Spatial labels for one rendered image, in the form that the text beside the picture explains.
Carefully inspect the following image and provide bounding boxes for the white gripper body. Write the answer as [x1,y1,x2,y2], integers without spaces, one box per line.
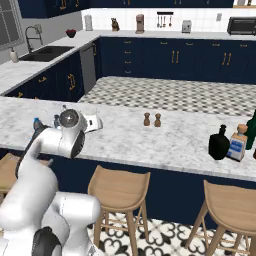
[83,114,104,134]

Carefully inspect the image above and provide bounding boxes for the dark blue sink cupboards run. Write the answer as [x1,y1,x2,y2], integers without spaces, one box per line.
[4,39,101,103]

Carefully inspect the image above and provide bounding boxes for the grey dishwasher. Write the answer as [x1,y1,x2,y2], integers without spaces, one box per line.
[79,44,98,95]

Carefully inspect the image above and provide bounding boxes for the brown wooden pepper shaker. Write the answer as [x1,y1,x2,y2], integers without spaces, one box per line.
[153,112,162,128]

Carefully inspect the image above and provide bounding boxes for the light wooden bar stool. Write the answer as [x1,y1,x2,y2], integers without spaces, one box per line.
[87,164,152,256]
[184,179,256,256]
[0,152,53,201]

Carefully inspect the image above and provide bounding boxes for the black sink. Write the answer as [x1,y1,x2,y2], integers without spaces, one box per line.
[18,45,75,63]

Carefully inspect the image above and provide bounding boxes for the red bowl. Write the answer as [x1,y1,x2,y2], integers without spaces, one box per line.
[65,28,78,39]

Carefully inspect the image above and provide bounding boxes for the brown animal figure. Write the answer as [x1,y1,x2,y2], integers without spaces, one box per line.
[110,17,121,33]

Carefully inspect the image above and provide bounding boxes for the white paper towel roll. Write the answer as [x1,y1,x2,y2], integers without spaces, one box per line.
[84,14,94,32]

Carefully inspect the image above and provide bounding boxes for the white soap dispenser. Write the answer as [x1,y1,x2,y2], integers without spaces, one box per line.
[9,47,20,64]

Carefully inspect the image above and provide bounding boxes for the dark blue island base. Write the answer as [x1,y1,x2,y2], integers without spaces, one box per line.
[0,147,256,232]

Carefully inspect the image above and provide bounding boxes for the dark blue lower cupboards run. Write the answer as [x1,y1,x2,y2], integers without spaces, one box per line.
[97,36,256,85]

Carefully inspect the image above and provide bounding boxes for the grey spring tap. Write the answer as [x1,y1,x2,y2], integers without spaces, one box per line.
[25,25,45,54]

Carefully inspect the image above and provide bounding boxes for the brown coffee machine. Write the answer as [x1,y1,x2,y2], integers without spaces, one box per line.
[134,13,146,35]

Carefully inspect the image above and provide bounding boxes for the dark blue upper cupboards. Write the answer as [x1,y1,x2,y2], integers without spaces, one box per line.
[18,0,235,20]

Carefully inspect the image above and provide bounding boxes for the black glass bottle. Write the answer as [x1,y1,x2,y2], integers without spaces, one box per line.
[208,124,231,161]

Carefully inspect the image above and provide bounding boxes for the clear bottle with blue label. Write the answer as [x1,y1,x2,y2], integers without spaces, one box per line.
[226,123,249,163]

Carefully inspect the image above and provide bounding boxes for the dark green glass bottle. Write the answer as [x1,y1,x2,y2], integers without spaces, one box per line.
[245,109,256,151]

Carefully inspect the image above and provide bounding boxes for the black toaster oven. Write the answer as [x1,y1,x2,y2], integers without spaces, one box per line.
[226,16,256,36]

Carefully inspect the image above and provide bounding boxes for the black rail with hanging tools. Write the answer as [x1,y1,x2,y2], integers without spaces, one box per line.
[156,11,175,29]

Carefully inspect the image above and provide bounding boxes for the window with grey frame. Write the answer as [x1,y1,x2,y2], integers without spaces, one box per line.
[0,0,25,52]

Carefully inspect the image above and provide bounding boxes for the wooden wall shelf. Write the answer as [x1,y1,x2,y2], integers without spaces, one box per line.
[233,0,256,9]

